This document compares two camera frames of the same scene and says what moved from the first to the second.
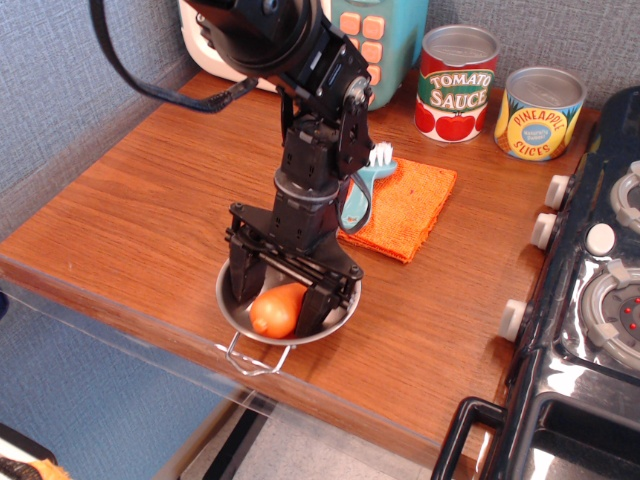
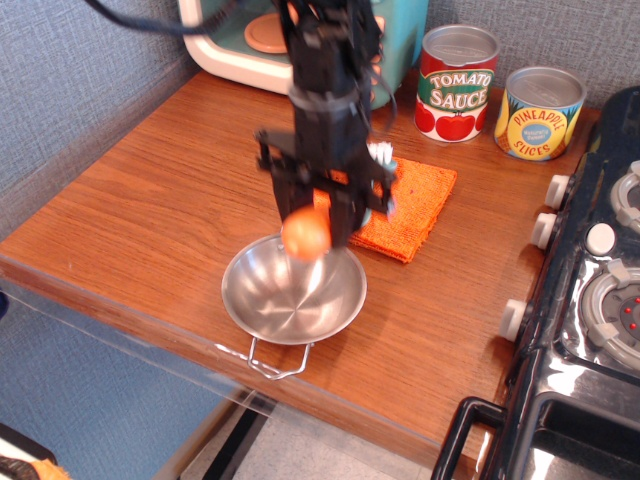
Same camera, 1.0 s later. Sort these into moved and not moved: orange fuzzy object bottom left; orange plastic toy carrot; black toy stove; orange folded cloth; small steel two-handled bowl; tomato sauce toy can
Moved: small steel two-handled bowl; orange plastic toy carrot
Not moved: orange folded cloth; tomato sauce toy can; orange fuzzy object bottom left; black toy stove
